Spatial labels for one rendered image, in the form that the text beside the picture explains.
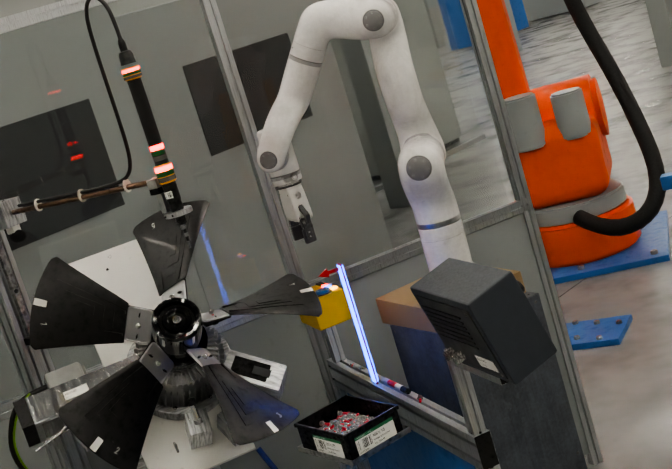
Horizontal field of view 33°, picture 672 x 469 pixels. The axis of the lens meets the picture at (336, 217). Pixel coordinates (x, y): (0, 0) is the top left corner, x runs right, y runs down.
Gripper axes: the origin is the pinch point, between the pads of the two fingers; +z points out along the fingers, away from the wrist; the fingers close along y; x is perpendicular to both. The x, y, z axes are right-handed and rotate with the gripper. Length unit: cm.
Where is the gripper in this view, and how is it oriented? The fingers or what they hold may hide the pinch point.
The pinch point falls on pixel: (304, 237)
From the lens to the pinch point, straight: 308.8
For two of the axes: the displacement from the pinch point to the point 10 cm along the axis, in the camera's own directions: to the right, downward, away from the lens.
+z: 2.9, 9.4, 1.8
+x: -8.9, 3.3, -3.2
